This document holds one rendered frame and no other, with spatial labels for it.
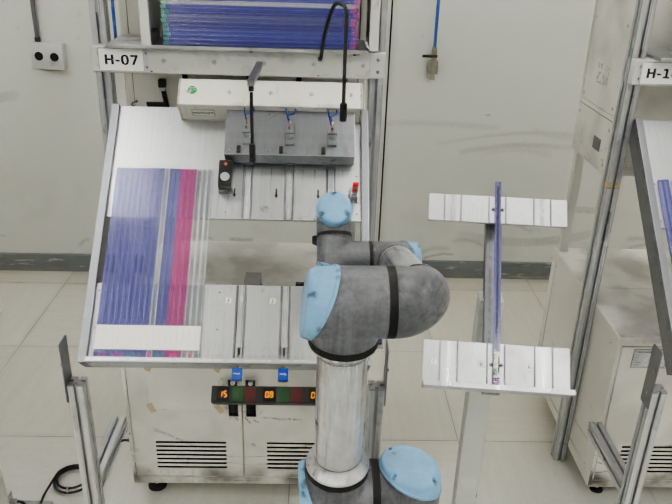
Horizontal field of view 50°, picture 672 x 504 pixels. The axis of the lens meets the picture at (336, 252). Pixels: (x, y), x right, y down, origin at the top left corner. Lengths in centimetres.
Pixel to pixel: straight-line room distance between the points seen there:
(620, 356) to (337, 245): 108
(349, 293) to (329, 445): 31
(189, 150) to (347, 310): 101
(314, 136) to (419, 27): 165
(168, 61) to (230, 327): 73
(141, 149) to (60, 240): 201
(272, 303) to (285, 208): 26
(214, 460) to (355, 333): 132
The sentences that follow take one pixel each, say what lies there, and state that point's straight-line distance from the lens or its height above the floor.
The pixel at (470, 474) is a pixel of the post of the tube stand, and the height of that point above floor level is 30.
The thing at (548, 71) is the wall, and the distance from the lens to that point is 363.
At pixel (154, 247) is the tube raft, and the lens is 186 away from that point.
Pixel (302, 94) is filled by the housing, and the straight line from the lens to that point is 194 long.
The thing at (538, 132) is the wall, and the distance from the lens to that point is 369.
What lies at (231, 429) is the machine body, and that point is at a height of 27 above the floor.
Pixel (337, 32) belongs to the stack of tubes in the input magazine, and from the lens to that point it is 192.
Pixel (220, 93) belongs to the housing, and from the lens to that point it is 196.
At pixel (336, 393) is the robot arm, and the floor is 98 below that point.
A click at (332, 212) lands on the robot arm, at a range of 148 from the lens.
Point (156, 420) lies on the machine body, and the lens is 228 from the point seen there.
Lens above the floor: 167
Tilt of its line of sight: 24 degrees down
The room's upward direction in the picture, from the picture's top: 2 degrees clockwise
